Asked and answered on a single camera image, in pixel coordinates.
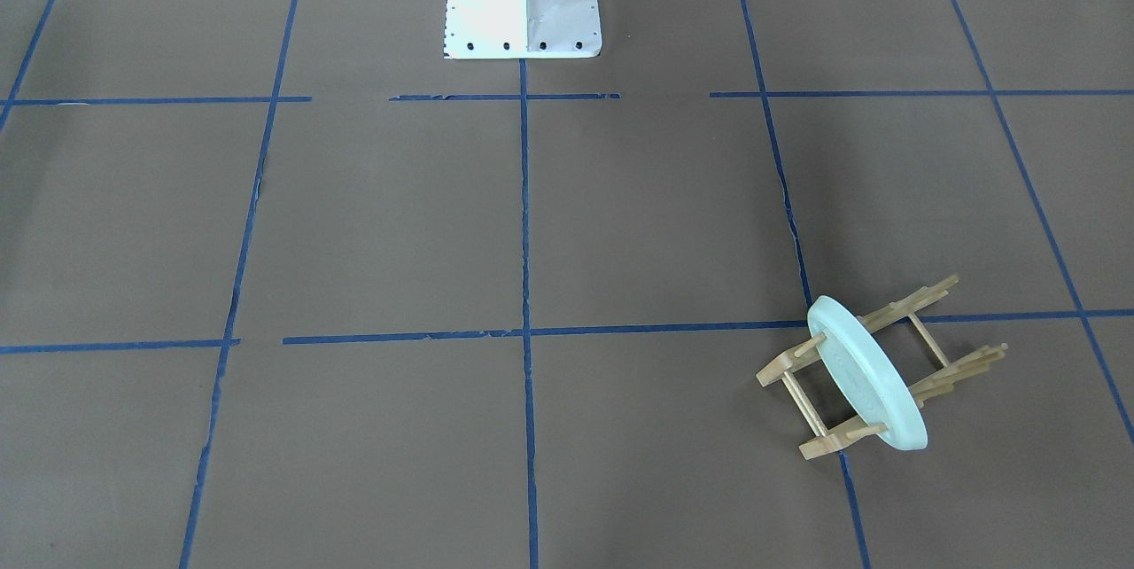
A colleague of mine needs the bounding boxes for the light green ceramic plate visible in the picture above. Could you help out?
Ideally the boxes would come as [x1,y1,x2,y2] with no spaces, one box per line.
[806,297,928,451]

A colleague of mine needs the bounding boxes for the wooden dish rack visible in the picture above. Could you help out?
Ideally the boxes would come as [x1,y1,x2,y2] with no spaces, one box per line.
[755,275,1008,460]

